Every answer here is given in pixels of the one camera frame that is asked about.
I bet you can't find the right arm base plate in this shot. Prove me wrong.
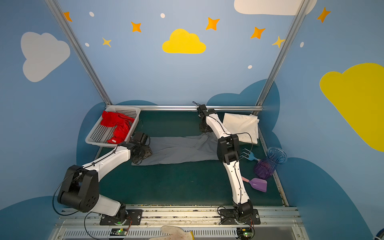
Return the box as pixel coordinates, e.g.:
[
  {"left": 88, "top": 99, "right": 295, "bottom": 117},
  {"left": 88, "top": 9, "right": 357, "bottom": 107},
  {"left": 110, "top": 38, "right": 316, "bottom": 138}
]
[{"left": 217, "top": 208, "right": 261, "bottom": 226}]

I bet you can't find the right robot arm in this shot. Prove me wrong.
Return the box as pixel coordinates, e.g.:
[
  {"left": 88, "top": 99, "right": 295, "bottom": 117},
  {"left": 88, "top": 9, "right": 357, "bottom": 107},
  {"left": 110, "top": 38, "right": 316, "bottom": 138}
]
[{"left": 197, "top": 104, "right": 254, "bottom": 223}]

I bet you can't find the white work glove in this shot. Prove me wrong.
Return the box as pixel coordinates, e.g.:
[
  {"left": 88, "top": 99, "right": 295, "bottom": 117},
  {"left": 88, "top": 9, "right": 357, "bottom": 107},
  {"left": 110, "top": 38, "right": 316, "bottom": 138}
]
[{"left": 150, "top": 226, "right": 195, "bottom": 240}]

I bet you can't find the left aluminium frame post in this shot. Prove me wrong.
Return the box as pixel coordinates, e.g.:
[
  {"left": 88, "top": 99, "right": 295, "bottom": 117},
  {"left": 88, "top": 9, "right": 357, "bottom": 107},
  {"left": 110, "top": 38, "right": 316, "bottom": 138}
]
[{"left": 45, "top": 0, "right": 113, "bottom": 106}]

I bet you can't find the grey t shirt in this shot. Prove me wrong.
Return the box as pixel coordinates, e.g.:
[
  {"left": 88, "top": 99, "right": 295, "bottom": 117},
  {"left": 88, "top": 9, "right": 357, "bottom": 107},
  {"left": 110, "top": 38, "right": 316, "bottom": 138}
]
[{"left": 132, "top": 133, "right": 218, "bottom": 166}]

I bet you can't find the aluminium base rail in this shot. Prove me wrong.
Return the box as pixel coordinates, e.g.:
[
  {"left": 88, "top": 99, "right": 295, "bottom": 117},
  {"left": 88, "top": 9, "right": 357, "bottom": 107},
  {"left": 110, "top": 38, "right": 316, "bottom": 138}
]
[{"left": 49, "top": 206, "right": 309, "bottom": 240}]

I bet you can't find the red t shirt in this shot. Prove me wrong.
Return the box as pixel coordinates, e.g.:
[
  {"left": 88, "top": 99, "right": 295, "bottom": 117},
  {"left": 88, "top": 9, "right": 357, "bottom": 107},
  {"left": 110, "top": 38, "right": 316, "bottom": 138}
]
[{"left": 101, "top": 111, "right": 135, "bottom": 144}]

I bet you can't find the folded white t shirt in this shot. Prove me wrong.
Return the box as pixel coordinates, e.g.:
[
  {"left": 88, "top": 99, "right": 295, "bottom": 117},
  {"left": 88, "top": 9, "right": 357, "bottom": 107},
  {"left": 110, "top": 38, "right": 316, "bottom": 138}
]
[{"left": 223, "top": 113, "right": 260, "bottom": 145}]

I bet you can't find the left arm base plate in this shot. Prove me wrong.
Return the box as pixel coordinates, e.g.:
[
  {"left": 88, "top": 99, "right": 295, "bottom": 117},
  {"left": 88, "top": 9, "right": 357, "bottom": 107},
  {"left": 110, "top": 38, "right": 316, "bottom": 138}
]
[{"left": 100, "top": 209, "right": 143, "bottom": 226}]

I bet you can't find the horizontal aluminium frame bar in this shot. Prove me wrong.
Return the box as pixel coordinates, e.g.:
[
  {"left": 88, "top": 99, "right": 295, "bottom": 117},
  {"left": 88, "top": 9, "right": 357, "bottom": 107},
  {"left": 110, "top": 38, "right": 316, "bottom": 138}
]
[{"left": 127, "top": 105, "right": 263, "bottom": 112}]

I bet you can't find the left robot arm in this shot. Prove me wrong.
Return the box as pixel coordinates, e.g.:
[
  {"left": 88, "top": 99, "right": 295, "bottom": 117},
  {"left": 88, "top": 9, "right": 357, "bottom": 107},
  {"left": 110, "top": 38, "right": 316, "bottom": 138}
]
[{"left": 57, "top": 132, "right": 153, "bottom": 226}]

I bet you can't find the right circuit board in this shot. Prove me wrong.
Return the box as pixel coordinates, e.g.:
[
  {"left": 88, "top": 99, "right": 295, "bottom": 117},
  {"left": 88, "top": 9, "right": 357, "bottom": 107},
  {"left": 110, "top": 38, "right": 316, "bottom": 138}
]
[{"left": 236, "top": 228, "right": 254, "bottom": 240}]

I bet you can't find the purple scoop pink handle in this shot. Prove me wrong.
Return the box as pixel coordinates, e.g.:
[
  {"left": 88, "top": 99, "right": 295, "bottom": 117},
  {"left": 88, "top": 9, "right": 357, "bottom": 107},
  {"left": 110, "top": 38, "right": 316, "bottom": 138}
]
[{"left": 242, "top": 177, "right": 268, "bottom": 193}]

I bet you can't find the aluminium frame post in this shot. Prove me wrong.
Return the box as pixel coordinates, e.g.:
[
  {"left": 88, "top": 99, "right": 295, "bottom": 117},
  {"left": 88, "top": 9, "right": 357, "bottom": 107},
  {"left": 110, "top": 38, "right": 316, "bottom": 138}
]
[
  {"left": 256, "top": 0, "right": 311, "bottom": 109},
  {"left": 45, "top": 0, "right": 113, "bottom": 106}
]

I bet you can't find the right aluminium frame post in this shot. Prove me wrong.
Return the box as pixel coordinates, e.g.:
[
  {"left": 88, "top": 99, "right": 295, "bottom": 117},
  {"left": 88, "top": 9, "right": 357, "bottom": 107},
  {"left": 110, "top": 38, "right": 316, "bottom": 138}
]
[{"left": 256, "top": 0, "right": 311, "bottom": 109}]

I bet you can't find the left circuit board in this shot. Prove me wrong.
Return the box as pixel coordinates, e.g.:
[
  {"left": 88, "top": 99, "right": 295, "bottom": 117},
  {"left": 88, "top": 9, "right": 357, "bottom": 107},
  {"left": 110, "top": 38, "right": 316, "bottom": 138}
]
[{"left": 110, "top": 229, "right": 128, "bottom": 239}]

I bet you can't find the circuit board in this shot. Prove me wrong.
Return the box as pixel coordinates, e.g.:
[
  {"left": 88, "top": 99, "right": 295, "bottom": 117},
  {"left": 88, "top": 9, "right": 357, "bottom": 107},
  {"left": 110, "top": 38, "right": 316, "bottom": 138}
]
[
  {"left": 110, "top": 229, "right": 128, "bottom": 239},
  {"left": 236, "top": 228, "right": 254, "bottom": 240}
]

